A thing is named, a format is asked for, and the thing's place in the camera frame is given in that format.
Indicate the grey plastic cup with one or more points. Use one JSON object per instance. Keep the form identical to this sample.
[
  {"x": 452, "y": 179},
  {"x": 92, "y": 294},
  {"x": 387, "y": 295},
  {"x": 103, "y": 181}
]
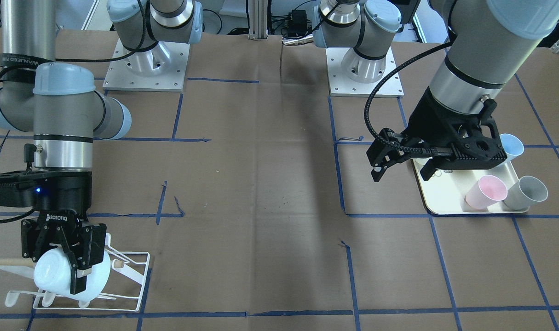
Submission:
[{"x": 527, "y": 191}]

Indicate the pink plastic cup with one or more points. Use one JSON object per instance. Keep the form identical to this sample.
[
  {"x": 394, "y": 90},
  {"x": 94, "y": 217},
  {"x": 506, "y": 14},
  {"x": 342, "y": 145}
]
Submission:
[{"x": 487, "y": 191}]

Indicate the black power adapter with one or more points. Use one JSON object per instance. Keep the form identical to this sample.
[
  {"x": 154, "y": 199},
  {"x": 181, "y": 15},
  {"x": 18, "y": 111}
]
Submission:
[{"x": 297, "y": 24}]

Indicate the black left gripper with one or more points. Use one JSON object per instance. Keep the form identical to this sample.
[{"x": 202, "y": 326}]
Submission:
[{"x": 425, "y": 120}]

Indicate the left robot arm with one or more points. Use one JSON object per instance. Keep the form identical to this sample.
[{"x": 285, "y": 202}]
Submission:
[{"x": 489, "y": 41}]

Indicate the white wire cup rack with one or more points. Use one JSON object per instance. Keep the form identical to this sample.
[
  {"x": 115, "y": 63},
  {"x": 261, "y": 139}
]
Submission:
[{"x": 122, "y": 293}]

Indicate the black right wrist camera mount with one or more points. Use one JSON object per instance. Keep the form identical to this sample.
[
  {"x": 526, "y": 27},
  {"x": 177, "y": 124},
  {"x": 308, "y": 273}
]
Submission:
[{"x": 47, "y": 190}]

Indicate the light blue plastic cup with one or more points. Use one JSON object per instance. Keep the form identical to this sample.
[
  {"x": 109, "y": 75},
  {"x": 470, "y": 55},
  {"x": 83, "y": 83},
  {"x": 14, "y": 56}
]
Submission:
[{"x": 512, "y": 145}]

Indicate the cream plastic tray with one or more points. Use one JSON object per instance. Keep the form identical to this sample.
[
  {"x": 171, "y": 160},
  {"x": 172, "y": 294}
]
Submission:
[{"x": 444, "y": 193}]

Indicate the aluminium frame post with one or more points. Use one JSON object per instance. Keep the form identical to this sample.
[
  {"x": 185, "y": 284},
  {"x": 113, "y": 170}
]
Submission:
[{"x": 258, "y": 19}]

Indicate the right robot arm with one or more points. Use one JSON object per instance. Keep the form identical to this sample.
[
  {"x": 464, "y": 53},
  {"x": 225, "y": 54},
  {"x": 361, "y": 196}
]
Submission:
[{"x": 56, "y": 100}]

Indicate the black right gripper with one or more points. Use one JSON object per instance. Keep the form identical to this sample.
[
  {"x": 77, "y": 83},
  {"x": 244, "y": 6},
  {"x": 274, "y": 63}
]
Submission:
[{"x": 64, "y": 195}]

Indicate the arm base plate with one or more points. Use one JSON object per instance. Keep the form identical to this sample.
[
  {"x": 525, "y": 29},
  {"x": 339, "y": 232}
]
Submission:
[
  {"x": 366, "y": 78},
  {"x": 159, "y": 69}
]

